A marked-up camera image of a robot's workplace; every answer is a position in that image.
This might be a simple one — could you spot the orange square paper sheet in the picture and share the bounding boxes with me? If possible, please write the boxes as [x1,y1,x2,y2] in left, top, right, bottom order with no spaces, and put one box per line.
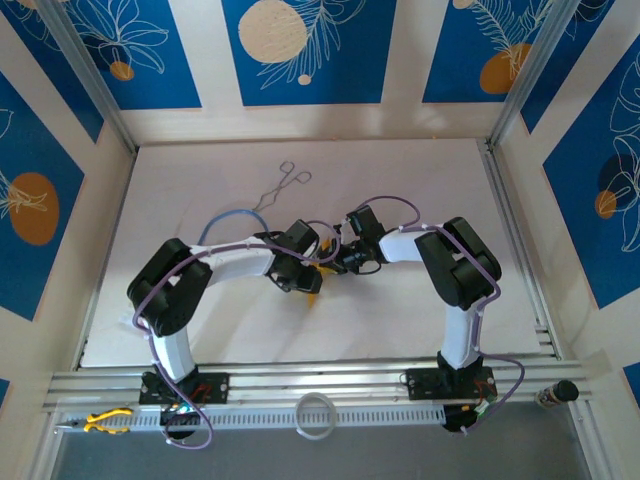
[307,238,335,310]

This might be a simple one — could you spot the thin metal forceps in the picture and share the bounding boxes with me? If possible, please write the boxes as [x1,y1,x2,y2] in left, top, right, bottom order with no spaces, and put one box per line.
[252,160,313,214]

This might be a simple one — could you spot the dark bottle with label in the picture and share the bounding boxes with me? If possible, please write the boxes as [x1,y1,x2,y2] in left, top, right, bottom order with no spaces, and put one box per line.
[535,379,580,409]

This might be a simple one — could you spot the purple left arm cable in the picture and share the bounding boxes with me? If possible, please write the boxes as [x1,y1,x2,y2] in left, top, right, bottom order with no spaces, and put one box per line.
[130,219,342,451]

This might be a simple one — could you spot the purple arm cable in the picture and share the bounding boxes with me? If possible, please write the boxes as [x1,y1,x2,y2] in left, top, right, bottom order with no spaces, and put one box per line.
[357,195,526,436]
[130,219,342,451]

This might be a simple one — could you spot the blue cable loop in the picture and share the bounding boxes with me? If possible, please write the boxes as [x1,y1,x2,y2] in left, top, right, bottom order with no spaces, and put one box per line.
[199,208,271,241]

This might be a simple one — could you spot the aluminium mounting rail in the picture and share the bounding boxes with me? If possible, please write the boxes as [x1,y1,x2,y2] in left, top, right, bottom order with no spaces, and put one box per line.
[42,355,596,415]

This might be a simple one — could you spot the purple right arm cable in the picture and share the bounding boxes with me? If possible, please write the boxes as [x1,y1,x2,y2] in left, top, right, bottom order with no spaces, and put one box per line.
[357,195,526,436]

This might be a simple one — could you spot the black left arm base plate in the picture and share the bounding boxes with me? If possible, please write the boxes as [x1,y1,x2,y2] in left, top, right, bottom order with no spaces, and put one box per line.
[138,372,231,405]

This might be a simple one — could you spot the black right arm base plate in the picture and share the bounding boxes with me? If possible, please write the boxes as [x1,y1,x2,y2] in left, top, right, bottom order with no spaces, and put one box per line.
[405,367,497,401]

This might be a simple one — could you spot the grey slotted cable duct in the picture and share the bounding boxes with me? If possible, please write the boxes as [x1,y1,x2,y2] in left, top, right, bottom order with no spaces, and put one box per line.
[57,405,446,434]

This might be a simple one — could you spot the aluminium table side rail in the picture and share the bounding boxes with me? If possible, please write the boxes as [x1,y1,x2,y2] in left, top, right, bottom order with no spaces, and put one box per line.
[475,138,560,359]

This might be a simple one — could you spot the white tape ring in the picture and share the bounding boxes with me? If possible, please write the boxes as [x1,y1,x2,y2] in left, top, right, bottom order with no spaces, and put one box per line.
[294,392,335,441]

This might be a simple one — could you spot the black electronics box with wires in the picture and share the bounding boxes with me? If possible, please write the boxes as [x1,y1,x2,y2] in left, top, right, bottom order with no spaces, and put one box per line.
[159,403,202,441]
[442,399,496,435]

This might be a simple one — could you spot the aluminium frame post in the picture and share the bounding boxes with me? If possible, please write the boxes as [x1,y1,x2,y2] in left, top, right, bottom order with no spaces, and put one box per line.
[487,0,584,149]
[35,0,139,155]

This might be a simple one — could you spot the yellow-handled pliers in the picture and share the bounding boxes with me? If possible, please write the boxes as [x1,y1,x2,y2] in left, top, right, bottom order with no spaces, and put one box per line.
[54,407,135,435]

